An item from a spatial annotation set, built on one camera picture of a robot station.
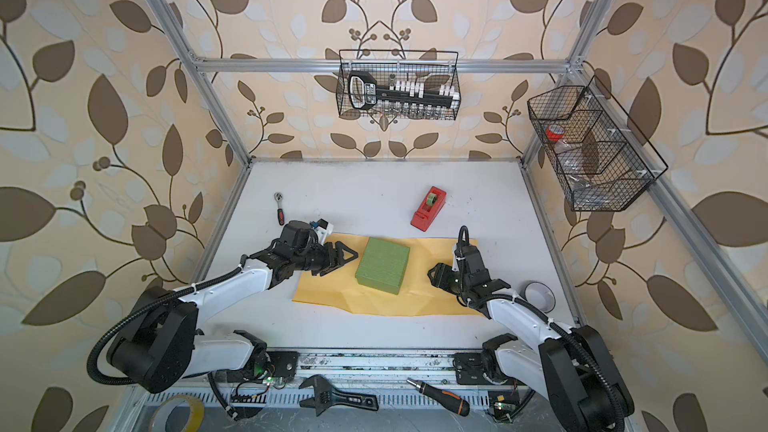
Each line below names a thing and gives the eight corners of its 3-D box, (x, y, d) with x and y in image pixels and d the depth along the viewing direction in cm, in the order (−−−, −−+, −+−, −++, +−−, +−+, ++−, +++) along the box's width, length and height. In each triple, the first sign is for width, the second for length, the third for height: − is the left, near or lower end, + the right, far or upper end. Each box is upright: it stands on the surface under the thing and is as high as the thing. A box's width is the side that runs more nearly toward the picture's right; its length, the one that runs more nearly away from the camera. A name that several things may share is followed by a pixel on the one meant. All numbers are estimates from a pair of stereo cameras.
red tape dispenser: (411, 225, 103) (411, 215, 98) (431, 195, 111) (432, 185, 107) (427, 233, 101) (428, 223, 96) (446, 202, 109) (448, 192, 105)
